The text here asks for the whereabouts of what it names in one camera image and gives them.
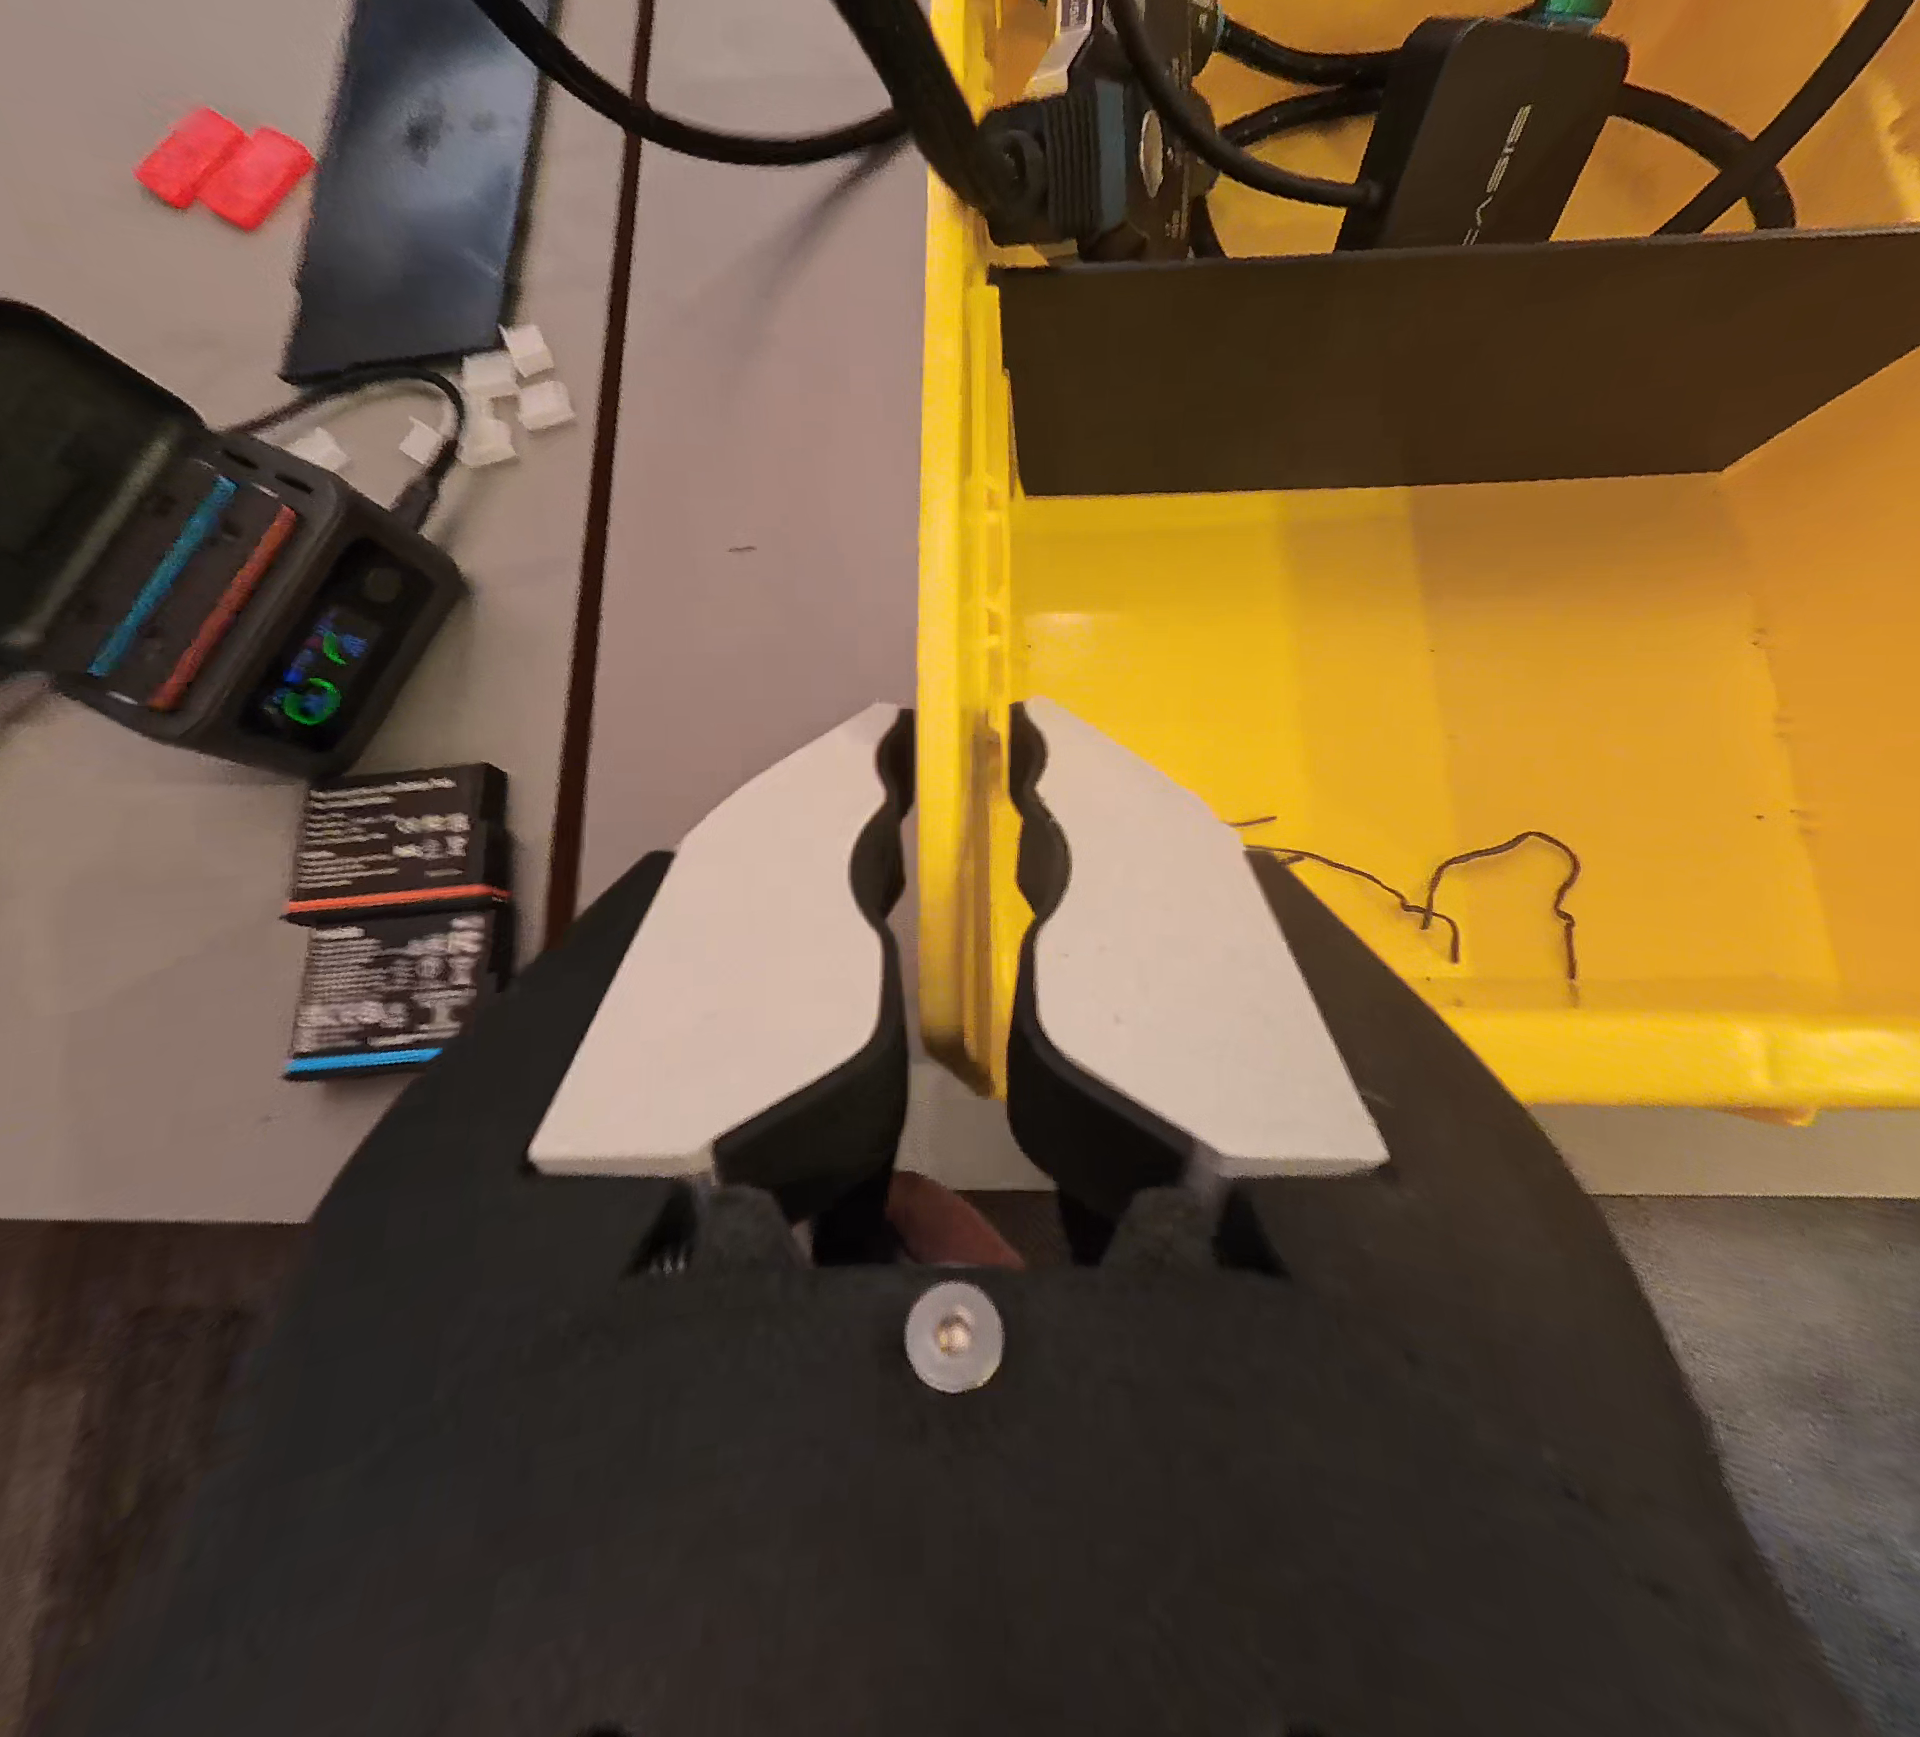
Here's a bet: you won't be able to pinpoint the black bin divider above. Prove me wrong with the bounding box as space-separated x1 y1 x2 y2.
990 221 1920 501

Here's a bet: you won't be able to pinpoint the grey metal hub adapter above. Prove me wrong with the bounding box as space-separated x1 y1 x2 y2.
965 26 1224 267

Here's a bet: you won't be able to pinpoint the thin black hub cable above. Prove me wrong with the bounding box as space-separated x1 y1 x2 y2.
1170 0 1920 241

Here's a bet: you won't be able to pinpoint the person's blue jeans leg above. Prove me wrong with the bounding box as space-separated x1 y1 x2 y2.
1595 1194 1920 1737

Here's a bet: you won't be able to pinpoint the dark blue flat pad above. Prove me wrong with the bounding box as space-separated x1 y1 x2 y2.
281 0 569 386

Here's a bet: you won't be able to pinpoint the thin black charger cable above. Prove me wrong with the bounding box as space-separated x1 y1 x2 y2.
223 368 469 538

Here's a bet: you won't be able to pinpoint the black battery red stripe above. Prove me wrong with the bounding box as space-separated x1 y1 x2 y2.
281 762 512 928

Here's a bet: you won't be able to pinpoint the black hub adapter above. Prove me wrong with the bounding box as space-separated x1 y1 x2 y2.
1333 13 1633 255

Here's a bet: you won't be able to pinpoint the red plastic card case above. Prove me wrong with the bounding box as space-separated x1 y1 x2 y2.
194 123 320 229
132 106 249 211

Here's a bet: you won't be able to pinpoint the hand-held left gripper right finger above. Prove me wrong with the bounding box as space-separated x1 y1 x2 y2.
1001 698 1394 1190

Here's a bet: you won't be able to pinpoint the yellow plastic bin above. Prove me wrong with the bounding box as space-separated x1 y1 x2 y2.
914 0 1920 1124

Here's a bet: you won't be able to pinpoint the black battery blue stripe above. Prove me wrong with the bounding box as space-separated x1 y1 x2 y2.
281 912 504 1082

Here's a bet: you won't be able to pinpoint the scattered white plastic clips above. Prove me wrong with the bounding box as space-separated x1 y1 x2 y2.
287 325 579 472

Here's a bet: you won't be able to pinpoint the black thread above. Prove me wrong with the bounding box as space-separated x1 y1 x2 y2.
1222 815 1583 1011

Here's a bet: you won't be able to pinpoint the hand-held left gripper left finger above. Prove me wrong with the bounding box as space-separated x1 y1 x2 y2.
524 702 920 1190

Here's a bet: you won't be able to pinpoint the black battery charger case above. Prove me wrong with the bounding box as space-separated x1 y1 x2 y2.
0 296 469 778

